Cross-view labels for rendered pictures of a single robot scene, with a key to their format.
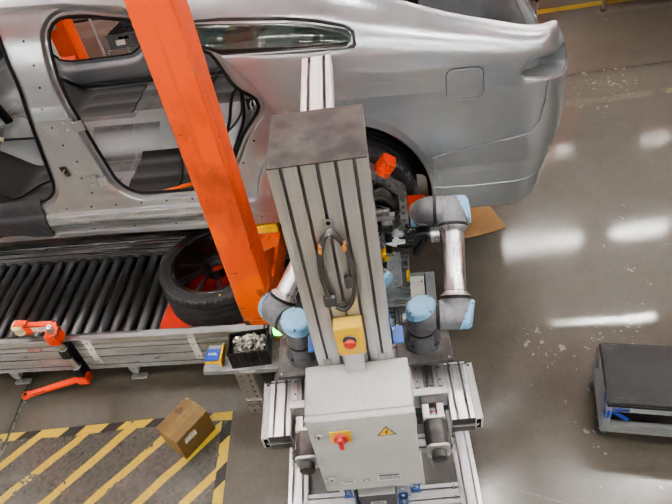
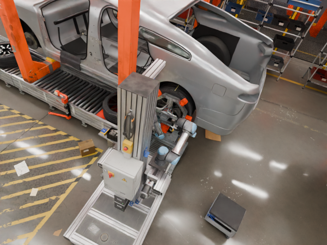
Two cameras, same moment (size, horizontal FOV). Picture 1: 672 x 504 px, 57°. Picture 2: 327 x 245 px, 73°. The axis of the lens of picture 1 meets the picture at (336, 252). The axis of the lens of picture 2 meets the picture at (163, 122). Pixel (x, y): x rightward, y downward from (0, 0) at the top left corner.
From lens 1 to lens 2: 0.50 m
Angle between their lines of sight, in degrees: 6
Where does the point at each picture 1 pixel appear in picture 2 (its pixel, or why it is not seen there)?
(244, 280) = not seen: hidden behind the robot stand
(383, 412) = (124, 173)
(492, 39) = (233, 80)
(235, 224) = not seen: hidden behind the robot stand
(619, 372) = (219, 204)
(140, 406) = (79, 133)
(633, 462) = (208, 234)
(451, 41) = (220, 75)
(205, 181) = (121, 78)
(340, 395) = (117, 162)
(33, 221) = (76, 63)
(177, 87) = (123, 47)
